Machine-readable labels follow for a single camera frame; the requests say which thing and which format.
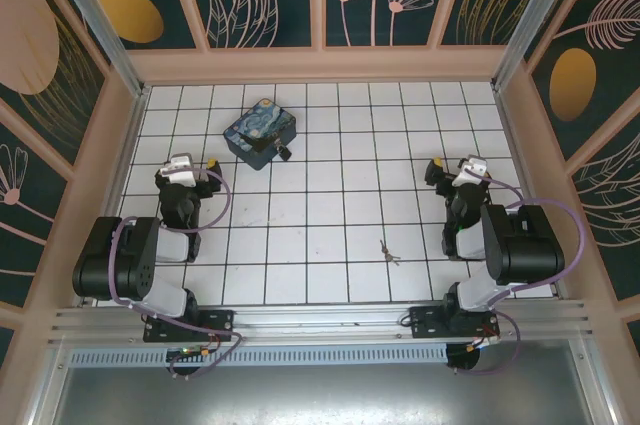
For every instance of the small green circuit board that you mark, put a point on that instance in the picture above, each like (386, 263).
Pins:
(190, 352)

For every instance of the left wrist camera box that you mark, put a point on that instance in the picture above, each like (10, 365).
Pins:
(178, 165)

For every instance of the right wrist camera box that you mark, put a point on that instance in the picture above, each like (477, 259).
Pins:
(472, 165)

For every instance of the aluminium frame post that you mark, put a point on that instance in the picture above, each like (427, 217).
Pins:
(530, 10)
(95, 10)

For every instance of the grey metal sheet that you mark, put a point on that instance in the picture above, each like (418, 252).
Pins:
(320, 395)

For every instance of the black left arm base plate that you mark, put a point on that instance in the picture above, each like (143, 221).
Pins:
(215, 322)

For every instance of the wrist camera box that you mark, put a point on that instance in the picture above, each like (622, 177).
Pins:
(472, 165)
(178, 165)

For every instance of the blue starry print tin box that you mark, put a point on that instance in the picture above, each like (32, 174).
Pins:
(260, 120)

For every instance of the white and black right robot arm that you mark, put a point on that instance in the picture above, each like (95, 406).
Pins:
(525, 245)

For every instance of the long aluminium mounting rail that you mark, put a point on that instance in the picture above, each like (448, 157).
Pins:
(325, 320)

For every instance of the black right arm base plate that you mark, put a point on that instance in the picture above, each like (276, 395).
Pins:
(425, 322)

